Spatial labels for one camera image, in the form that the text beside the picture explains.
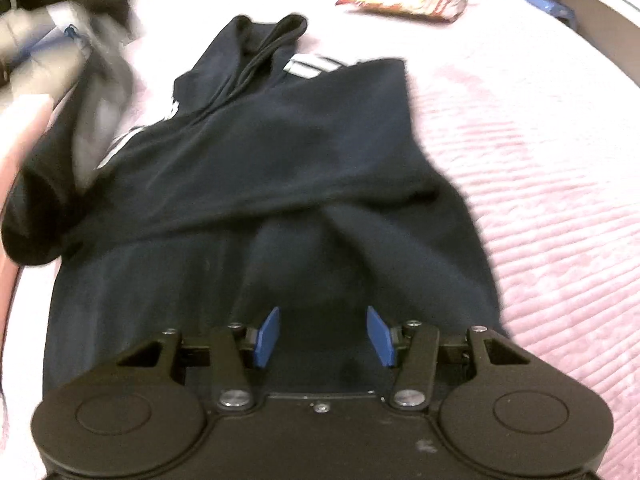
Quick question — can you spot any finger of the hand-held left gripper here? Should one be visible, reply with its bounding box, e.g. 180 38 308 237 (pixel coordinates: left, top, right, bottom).
70 42 137 188

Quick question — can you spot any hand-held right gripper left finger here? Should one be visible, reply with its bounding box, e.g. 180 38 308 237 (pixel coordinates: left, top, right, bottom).
116 306 281 409

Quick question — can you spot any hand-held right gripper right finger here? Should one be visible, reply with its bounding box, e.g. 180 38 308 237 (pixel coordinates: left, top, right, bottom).
366 305 532 409

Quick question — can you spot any navy jacket with white stripes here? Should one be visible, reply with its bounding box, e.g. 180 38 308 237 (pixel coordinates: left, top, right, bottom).
1 14 510 403

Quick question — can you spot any pink pillow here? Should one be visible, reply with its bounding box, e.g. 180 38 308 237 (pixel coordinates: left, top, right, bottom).
0 95 57 411

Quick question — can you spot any pink ribbed bed blanket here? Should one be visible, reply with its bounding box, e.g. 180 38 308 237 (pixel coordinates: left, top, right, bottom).
0 0 640 480

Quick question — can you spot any blue plastic stool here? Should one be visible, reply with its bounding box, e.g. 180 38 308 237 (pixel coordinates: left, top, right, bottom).
521 0 577 25

